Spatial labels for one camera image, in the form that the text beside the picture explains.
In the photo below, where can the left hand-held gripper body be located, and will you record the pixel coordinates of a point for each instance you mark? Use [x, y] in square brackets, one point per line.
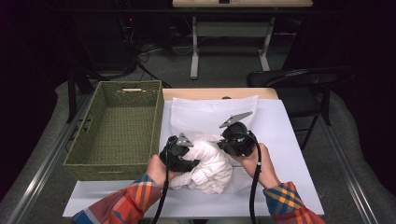
[174, 152]

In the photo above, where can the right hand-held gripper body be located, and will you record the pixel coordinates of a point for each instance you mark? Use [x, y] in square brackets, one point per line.
[238, 140]

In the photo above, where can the white garment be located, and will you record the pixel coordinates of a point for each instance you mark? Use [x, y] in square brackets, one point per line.
[211, 168]

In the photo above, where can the white mesh laundry bag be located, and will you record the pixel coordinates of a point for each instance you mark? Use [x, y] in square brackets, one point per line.
[202, 115]

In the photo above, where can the green woven basket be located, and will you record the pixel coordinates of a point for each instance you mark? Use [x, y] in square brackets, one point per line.
[124, 124]

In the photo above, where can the person's left hand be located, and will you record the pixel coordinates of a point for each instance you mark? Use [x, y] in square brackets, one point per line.
[155, 169]

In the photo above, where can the person's right hand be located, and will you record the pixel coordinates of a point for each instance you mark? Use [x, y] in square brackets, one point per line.
[264, 168]

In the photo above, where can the black folding chair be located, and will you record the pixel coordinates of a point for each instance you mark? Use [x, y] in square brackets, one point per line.
[299, 77]

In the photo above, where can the desk with white legs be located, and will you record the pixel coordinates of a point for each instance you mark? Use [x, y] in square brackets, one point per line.
[230, 29]

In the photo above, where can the black metal stand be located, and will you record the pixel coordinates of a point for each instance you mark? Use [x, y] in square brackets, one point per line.
[72, 96]

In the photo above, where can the small black device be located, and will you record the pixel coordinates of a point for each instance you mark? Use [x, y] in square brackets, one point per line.
[224, 1]

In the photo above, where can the black device with red light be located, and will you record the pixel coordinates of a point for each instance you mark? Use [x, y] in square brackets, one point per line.
[130, 20]

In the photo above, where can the grey metal rail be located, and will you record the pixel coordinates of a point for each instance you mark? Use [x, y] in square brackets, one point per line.
[46, 165]
[339, 149]

